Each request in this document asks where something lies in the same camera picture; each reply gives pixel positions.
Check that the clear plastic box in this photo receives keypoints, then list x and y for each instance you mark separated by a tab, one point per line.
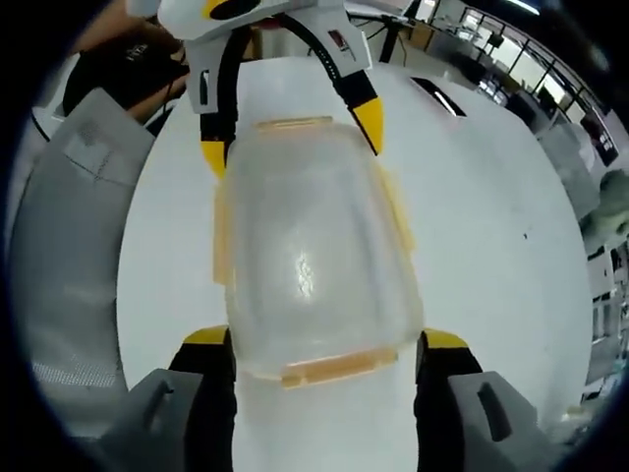
314	255

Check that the black smartphone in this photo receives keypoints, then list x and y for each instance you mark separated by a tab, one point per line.
440	97

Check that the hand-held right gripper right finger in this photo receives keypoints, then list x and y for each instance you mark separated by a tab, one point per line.
442	403

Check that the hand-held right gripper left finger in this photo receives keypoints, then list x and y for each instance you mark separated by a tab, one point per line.
206	403

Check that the grey mesh chair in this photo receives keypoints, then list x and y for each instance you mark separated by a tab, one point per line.
74	221

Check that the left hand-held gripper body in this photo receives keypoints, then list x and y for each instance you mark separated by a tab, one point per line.
255	22

